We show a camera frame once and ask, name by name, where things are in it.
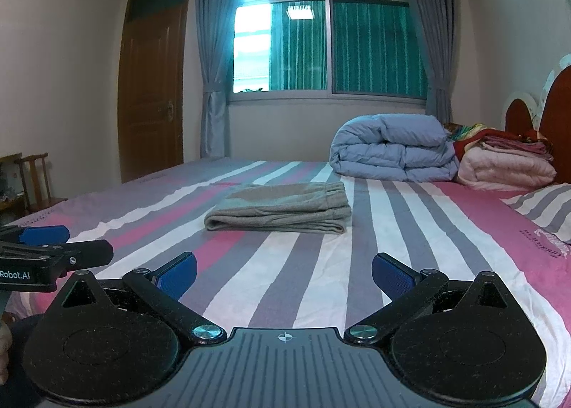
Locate grey-blue curtain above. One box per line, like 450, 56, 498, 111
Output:
195, 0, 251, 160
391, 0, 461, 124

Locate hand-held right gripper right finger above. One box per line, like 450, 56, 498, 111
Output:
345, 252, 514, 345

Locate folded mauve cloth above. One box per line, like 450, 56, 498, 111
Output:
479, 134, 554, 162

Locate red wooden headboard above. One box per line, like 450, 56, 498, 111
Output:
504, 64, 571, 186

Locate folded blue duvet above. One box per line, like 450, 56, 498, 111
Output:
329, 114, 461, 182

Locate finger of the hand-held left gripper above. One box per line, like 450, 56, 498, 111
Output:
42, 239, 114, 273
0, 225, 71, 249

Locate red printed blanket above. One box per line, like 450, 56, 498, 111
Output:
443, 122, 547, 156

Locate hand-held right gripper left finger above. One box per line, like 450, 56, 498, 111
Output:
60, 251, 226, 345

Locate brown wooden door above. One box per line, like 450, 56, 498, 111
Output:
116, 0, 194, 184

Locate grey pants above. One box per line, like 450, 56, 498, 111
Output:
204, 181, 353, 235

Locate striped pink grey bedsheet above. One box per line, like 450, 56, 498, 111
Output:
0, 157, 571, 408

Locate folded pink quilt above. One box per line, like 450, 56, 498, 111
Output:
456, 149, 558, 190

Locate person's left hand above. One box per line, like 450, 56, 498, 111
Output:
0, 320, 12, 386

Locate dark cloth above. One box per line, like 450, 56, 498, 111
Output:
0, 313, 45, 408

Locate striped grey white pillow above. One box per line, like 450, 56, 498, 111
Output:
501, 182, 571, 245

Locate wooden chair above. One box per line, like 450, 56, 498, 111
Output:
14, 152, 69, 215

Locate window with green glass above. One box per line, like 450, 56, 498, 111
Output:
232, 0, 430, 102

